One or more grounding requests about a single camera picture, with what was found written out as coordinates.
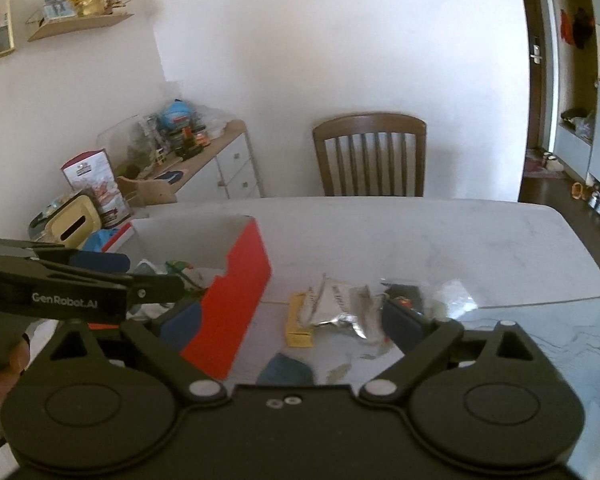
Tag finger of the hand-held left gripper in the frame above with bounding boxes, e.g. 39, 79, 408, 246
130, 273, 187, 306
0, 239, 131, 275

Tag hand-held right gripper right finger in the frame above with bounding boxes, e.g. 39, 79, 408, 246
357, 299, 541, 404

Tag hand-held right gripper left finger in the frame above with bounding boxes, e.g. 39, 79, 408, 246
44, 301, 228, 408

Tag white printed plastic packet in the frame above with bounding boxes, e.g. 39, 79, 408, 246
129, 258, 162, 287

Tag silver foil packet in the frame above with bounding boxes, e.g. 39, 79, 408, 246
300, 273, 387, 342

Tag red cardboard box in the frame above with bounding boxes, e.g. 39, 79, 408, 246
100, 214, 273, 382

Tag person's left hand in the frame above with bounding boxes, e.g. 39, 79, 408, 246
0, 332, 31, 412

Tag blue cloth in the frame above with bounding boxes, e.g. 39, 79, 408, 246
81, 228, 124, 254

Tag black snack packet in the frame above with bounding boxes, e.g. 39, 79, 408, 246
384, 282, 427, 312

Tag yellow tissue box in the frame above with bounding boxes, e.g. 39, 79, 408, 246
44, 194, 104, 249

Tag clear plastic bag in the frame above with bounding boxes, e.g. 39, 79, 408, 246
429, 279, 479, 320

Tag red and white paper bag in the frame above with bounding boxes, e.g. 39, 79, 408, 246
60, 148, 134, 229

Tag light wooden rack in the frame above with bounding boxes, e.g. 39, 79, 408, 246
115, 174, 182, 206

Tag small yellow box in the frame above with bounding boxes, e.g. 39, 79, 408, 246
285, 292, 315, 349

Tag dark blue fabric pouch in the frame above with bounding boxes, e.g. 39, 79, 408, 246
256, 353, 315, 387

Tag white sideboard with wooden top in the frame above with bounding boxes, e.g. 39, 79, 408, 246
114, 119, 266, 207

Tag small dark jars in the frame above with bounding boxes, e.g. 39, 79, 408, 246
174, 124, 212, 157

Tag blue plush toy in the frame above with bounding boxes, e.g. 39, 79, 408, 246
158, 99, 194, 134

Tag crumpled clear plastic bags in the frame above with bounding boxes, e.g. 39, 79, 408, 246
190, 102, 232, 137

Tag wooden slat-back chair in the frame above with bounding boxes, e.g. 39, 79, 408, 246
312, 112, 428, 198

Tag patterned door mat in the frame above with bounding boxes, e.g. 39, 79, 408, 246
523, 148, 567, 179

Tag dark brown door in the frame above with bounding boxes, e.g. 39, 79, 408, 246
516, 0, 557, 202

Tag white plastic bag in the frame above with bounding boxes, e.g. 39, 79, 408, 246
574, 109, 597, 142

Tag red hanging bag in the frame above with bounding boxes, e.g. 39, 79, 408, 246
559, 7, 576, 44

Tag black hanging bag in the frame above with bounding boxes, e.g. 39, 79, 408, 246
572, 6, 595, 51

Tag wooden wall shelf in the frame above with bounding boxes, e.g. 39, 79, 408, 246
25, 9, 135, 43

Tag small photo frame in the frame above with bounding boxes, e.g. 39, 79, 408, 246
41, 0, 76, 19

